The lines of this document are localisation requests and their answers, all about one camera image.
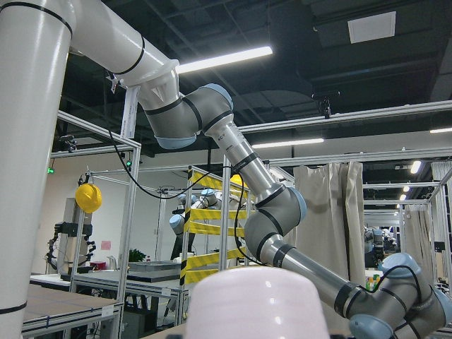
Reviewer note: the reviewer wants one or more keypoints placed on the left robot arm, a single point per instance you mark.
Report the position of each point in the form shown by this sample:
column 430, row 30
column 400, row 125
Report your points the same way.
column 404, row 305

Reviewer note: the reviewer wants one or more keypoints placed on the beige curtain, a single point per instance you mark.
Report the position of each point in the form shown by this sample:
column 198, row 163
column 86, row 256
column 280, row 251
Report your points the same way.
column 332, row 233

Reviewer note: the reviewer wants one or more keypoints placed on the yellow hard hat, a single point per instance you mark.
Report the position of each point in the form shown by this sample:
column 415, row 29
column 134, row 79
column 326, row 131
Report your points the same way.
column 88, row 197

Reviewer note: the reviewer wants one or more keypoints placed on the yellow striped barrier frame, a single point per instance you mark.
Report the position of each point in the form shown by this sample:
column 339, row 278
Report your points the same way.
column 213, row 226

